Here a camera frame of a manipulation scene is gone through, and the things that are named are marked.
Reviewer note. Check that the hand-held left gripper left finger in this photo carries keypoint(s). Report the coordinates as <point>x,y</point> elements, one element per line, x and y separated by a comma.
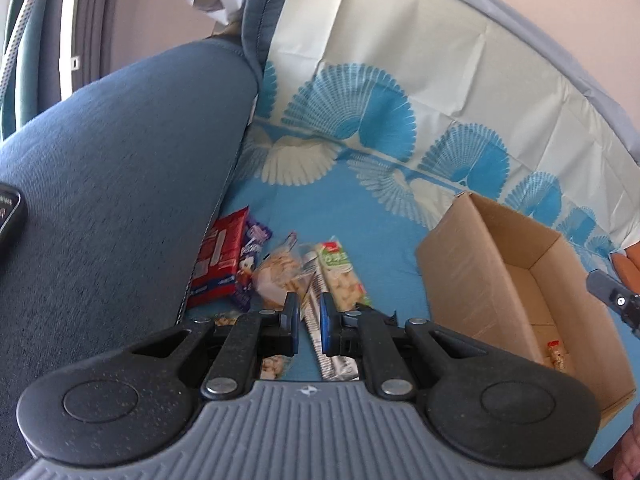
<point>292,314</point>

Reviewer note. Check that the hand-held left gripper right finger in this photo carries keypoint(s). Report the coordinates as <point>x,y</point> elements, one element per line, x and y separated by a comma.
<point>327,321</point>

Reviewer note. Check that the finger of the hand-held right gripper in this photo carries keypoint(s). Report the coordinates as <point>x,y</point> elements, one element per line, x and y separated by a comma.
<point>612,295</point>

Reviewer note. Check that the silver snack packet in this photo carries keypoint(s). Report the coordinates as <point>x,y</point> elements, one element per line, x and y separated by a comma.
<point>311,280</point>

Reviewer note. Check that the red snack packet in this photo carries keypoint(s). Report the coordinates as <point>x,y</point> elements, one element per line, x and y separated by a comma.
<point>217,260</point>

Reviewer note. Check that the cardboard box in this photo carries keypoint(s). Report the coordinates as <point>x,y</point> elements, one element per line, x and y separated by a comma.
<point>480,280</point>

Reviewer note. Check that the clear cookie bag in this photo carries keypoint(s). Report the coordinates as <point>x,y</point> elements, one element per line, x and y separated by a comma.
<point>280,270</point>

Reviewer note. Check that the green label snack packet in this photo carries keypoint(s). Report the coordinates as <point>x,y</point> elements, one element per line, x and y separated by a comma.
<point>342,275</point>

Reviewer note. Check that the small cookie print packet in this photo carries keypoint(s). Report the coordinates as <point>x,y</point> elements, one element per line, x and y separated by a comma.
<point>224,319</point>
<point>275,367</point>

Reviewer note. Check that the purple snack packet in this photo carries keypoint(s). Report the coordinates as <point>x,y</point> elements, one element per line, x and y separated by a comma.
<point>252,260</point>

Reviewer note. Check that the small clear red-top snack packet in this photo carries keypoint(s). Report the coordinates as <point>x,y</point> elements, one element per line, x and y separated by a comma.
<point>556,355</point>

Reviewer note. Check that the blue white fan print blanket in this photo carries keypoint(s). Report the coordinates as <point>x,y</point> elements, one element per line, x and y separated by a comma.
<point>380,110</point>

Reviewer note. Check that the black phone on armrest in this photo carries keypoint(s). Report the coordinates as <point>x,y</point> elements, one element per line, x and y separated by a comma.
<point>9,215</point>

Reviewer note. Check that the teal curtain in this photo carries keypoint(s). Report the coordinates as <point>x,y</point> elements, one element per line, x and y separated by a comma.
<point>22,60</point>

